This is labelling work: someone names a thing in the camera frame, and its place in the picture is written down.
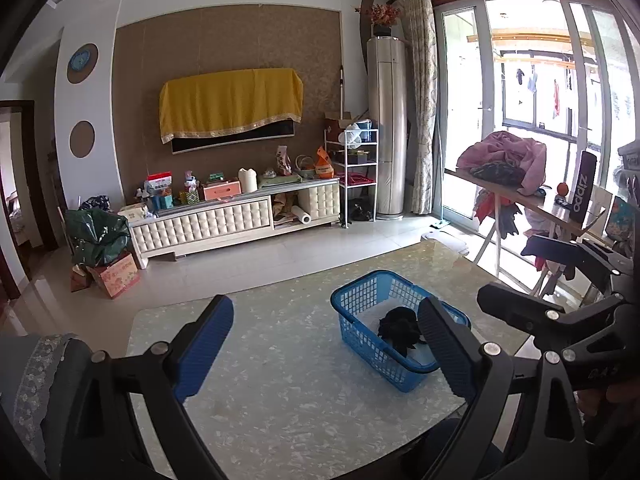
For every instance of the white metal shelf rack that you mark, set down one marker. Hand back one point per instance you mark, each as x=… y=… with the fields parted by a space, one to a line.
x=354 y=151

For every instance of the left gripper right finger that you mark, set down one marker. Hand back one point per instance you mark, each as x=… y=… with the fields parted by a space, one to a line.
x=546 y=440

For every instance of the red white box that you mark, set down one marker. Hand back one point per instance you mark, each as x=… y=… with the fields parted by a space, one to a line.
x=158 y=184

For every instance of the pink cardboard box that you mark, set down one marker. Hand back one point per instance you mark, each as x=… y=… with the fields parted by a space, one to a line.
x=118 y=277

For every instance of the standing air conditioner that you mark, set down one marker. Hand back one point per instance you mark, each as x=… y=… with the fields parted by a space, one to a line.
x=387 y=83

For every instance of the blue plastic laundry basket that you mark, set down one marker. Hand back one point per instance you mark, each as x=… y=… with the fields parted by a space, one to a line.
x=363 y=294

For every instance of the paper towel roll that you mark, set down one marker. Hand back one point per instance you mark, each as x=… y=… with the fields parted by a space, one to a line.
x=302 y=216

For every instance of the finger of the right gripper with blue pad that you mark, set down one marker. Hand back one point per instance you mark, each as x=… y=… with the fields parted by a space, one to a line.
x=520 y=307
x=587 y=257

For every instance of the patterned curtain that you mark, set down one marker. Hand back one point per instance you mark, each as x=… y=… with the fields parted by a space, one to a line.
x=418 y=23

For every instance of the clothes drying rack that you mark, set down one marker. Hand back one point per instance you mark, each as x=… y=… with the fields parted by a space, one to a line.
x=504 y=219

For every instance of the white plastic jug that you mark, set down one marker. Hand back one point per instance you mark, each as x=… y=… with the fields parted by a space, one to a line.
x=248 y=180

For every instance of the yellow TV cover cloth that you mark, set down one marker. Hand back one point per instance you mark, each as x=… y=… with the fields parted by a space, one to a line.
x=217 y=105

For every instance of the pink blanket on rack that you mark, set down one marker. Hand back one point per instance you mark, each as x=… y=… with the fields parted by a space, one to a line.
x=526 y=154

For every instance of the green bag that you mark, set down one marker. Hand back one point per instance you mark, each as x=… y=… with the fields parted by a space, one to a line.
x=98 y=237

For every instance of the pink drawer box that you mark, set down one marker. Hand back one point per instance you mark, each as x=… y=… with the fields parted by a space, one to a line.
x=221 y=190

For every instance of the white tufted TV cabinet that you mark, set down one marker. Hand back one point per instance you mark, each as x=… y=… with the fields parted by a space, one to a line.
x=244 y=218

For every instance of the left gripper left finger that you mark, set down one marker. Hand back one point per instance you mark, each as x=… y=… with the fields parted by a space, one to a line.
x=103 y=438

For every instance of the orange bag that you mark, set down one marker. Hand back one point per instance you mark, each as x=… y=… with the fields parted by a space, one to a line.
x=323 y=167

